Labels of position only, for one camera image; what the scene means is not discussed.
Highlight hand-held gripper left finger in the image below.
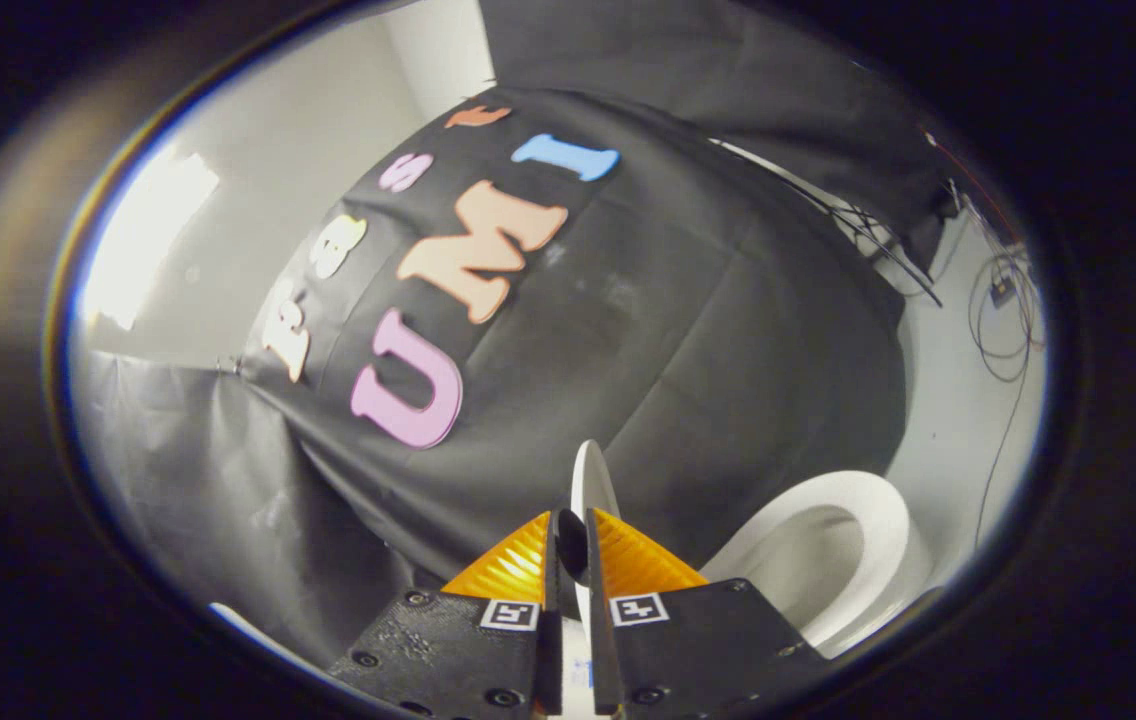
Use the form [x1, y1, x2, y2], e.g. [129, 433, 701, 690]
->
[326, 510, 565, 719]

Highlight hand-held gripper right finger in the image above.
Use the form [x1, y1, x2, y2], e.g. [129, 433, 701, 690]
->
[585, 506, 831, 719]

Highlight white toilet lid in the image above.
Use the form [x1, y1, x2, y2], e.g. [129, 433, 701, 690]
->
[556, 438, 622, 661]

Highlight white toilet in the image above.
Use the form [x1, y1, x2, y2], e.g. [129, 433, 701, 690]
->
[564, 469, 935, 717]

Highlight black backdrop cloth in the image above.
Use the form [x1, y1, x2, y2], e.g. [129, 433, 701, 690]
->
[73, 348, 434, 669]
[236, 86, 916, 603]
[478, 0, 961, 273]

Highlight black tripod stand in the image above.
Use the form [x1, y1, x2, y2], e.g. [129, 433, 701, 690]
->
[708, 138, 945, 309]

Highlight tangled floor cables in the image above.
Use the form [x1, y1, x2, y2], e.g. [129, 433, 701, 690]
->
[964, 195, 1049, 549]

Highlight thin red cable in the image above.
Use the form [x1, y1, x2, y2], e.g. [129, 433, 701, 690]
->
[922, 124, 1021, 253]

